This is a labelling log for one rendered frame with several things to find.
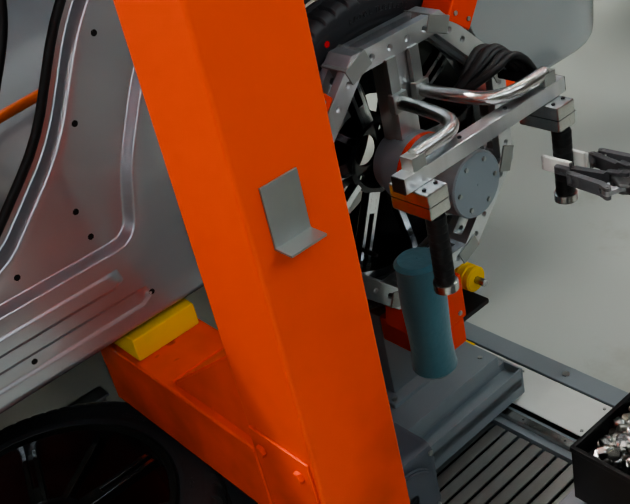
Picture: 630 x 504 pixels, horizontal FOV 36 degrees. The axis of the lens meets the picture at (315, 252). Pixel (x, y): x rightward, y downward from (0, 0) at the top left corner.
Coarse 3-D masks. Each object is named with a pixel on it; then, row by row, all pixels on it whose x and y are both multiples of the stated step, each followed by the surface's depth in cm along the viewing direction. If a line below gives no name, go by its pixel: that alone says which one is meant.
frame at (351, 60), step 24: (384, 24) 173; (408, 24) 171; (432, 24) 174; (456, 24) 178; (336, 48) 168; (360, 48) 165; (384, 48) 168; (456, 48) 180; (336, 72) 165; (360, 72) 165; (336, 96) 164; (336, 120) 165; (504, 144) 199; (504, 168) 200; (456, 216) 203; (480, 216) 200; (456, 240) 201; (456, 264) 199; (384, 288) 186
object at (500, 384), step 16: (512, 368) 234; (496, 384) 232; (512, 384) 231; (464, 400) 229; (480, 400) 228; (496, 400) 228; (512, 400) 233; (448, 416) 226; (464, 416) 222; (480, 416) 226; (496, 416) 230; (432, 432) 223; (448, 432) 219; (464, 432) 223; (432, 448) 216; (448, 448) 221
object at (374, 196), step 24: (432, 48) 191; (432, 72) 194; (456, 72) 195; (360, 96) 182; (360, 120) 184; (432, 120) 209; (336, 144) 188; (360, 168) 193; (384, 192) 218; (360, 216) 194; (384, 216) 214; (408, 216) 210; (360, 240) 194; (384, 240) 208; (408, 240) 204; (360, 264) 196; (384, 264) 199
